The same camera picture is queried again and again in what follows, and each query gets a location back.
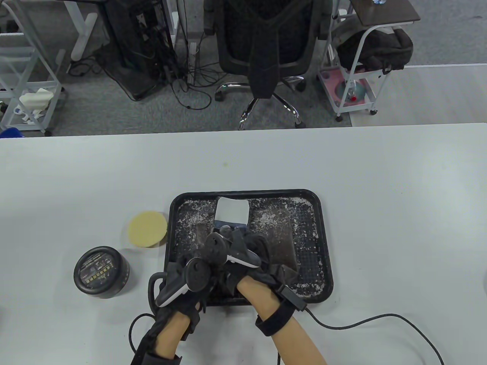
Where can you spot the brown leather bag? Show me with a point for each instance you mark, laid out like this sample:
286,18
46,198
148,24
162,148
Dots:
281,235

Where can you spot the person's left hand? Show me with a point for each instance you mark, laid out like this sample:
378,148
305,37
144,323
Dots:
182,315

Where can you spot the yellow round sponge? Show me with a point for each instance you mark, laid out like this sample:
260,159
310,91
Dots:
147,229

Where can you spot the black computer tower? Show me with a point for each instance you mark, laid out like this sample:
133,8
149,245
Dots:
129,38

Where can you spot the blue object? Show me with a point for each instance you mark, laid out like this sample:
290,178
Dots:
9,133

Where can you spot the black mesh office chair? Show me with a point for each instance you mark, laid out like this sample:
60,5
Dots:
266,38

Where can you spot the white metal shelf rack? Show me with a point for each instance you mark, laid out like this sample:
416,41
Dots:
15,40

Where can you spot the white desk leg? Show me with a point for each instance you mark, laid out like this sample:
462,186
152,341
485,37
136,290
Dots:
81,38

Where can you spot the black leather care cream jar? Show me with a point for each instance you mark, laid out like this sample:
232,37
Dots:
99,270

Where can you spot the clear bottle with red cap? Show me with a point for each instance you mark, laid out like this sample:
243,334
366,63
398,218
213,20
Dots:
354,91

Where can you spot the white and brown applicator pad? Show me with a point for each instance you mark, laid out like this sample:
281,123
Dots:
232,209

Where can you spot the pink cart shelf mat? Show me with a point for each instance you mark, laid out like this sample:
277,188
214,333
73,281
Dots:
331,81

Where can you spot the black white tracking controller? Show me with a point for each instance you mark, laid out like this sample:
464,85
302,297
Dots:
217,247
196,273

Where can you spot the person's right hand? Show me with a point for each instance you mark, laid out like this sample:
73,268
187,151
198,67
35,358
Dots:
262,247

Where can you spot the person's left forearm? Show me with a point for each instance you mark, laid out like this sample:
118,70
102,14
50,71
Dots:
171,334

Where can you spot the white power strip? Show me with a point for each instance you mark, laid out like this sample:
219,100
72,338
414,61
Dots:
192,61

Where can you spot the black plastic tray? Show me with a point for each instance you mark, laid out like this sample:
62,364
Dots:
308,213

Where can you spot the white rolling cart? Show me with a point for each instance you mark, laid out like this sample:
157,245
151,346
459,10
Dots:
355,109

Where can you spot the white foam block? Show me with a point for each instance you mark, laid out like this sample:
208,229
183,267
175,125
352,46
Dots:
36,99

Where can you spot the black backpack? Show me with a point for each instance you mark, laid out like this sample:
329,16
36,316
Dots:
373,47

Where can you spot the person's right forearm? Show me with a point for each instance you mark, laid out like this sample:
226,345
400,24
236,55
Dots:
300,342

